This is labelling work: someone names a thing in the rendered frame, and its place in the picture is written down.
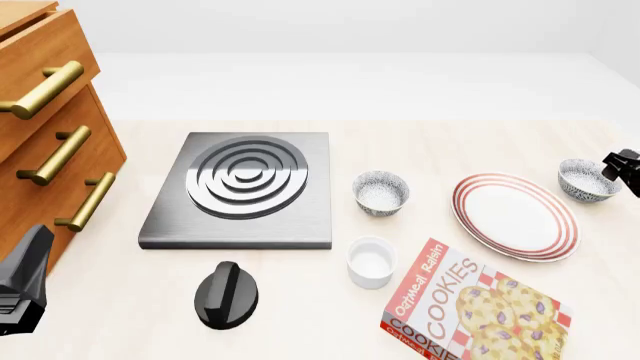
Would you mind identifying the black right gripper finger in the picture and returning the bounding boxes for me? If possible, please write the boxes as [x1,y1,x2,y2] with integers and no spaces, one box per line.
[601,148,635,182]

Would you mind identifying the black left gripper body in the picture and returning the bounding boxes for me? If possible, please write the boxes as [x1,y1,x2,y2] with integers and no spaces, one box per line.
[0,282,48,337]

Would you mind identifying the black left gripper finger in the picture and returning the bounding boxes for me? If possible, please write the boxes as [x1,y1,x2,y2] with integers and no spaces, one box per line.
[0,223,56,303]

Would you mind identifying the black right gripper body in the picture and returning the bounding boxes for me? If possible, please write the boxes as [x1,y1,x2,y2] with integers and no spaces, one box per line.
[618,148,640,199]

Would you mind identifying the patterned black-and-white bowl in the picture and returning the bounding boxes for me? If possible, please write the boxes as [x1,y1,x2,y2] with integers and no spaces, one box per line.
[557,157,624,205]
[351,170,411,218]

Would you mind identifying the white plate with red rings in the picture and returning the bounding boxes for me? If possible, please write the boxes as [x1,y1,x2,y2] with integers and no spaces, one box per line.
[450,172,582,264]

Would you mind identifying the flat stove plate with rings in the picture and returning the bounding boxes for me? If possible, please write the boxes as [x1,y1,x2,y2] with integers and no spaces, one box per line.
[137,131,334,252]

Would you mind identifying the wooden drawer, closed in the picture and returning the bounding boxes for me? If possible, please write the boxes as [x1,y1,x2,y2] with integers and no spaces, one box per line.
[0,84,114,241]
[29,118,128,276]

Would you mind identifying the wooden cabinet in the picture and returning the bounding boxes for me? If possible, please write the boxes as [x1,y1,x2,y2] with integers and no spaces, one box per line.
[0,0,128,276]

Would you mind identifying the wooden drawer, pulled open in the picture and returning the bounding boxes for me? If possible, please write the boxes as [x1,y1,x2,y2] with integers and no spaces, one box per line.
[0,8,102,164]

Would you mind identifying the round black stove knob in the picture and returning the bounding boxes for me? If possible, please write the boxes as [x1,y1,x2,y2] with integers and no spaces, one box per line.
[193,260,260,332]

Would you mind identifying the oatmeal raisin cookies box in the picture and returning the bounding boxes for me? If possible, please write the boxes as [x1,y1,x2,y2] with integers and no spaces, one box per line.
[379,237,574,360]

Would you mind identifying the small white ramekin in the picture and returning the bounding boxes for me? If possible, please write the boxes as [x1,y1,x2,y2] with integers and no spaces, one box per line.
[345,235,399,291]

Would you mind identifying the brass drawer handle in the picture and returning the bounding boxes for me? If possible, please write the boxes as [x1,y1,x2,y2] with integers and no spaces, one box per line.
[53,171,117,234]
[0,60,85,121]
[15,124,93,187]

